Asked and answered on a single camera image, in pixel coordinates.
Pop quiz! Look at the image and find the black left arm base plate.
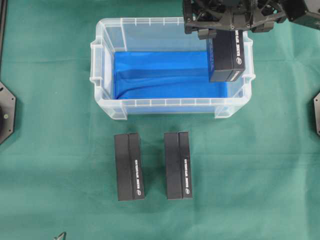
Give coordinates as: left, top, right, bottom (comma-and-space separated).
0, 82, 16, 144

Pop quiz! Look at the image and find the clear plastic storage case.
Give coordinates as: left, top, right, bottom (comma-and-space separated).
89, 17, 256, 120

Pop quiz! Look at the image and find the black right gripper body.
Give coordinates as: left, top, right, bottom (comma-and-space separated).
182, 0, 287, 34

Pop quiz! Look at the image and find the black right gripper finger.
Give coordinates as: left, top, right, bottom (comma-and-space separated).
197, 28, 217, 40

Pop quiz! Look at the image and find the black camera box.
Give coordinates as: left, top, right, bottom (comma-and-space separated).
114, 133, 145, 201
164, 132, 193, 200
206, 30, 246, 83

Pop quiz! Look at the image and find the green table cloth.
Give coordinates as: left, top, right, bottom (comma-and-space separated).
0, 0, 320, 240

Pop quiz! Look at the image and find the black metal frame rail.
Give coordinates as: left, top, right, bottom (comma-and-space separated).
0, 0, 9, 66

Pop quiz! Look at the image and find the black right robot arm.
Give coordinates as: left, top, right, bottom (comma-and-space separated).
182, 0, 320, 40

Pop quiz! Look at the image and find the blue liner sheet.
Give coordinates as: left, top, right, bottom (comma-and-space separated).
113, 51, 228, 100

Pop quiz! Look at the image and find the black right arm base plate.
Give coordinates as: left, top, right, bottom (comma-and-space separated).
313, 92, 320, 136

